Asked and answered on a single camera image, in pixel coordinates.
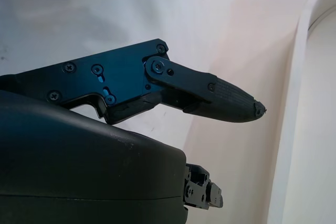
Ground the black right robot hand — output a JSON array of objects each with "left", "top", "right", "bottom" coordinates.
[{"left": 0, "top": 38, "right": 268, "bottom": 224}]

